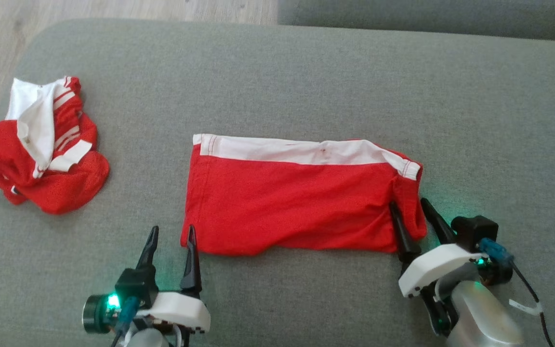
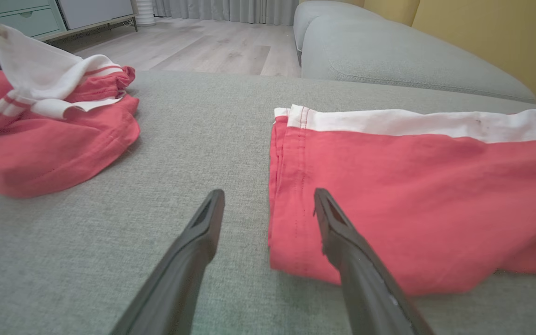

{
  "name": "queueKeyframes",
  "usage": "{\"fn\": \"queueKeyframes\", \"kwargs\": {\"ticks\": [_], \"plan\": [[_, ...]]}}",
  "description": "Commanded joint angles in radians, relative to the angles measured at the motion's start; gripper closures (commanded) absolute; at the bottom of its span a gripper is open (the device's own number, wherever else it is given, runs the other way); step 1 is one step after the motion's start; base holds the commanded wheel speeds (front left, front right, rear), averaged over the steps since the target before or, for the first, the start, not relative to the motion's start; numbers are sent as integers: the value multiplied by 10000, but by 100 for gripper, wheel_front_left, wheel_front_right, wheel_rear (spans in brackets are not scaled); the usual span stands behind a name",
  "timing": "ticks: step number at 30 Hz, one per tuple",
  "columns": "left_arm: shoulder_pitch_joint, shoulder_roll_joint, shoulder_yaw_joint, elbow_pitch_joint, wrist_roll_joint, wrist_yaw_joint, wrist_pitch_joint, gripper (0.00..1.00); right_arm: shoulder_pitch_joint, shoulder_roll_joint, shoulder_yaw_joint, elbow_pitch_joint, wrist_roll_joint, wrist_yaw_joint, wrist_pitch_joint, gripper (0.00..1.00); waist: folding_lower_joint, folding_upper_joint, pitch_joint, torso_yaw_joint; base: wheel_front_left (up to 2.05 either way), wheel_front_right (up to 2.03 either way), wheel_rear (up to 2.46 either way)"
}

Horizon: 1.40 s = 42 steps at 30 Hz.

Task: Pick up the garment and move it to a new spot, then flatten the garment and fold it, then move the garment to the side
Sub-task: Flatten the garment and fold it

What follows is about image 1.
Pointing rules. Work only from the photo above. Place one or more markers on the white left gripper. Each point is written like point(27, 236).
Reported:
point(181, 308)

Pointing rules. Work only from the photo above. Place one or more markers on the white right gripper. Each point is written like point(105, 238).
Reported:
point(431, 267)

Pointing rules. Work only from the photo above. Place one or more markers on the red shorts white waistband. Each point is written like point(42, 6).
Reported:
point(297, 202)

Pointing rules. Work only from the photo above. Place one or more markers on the red Bulls 23 jersey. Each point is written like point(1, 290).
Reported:
point(41, 164)

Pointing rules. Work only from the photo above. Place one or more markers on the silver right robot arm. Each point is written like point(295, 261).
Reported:
point(480, 318)

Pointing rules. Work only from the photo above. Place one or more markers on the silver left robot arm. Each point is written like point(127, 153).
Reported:
point(145, 340)

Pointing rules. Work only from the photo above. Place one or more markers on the grey fabric sofa seat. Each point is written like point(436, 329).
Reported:
point(306, 72)

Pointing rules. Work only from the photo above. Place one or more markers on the grey sofa cushion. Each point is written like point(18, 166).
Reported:
point(427, 17)

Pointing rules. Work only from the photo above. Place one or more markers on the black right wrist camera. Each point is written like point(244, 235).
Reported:
point(472, 229)

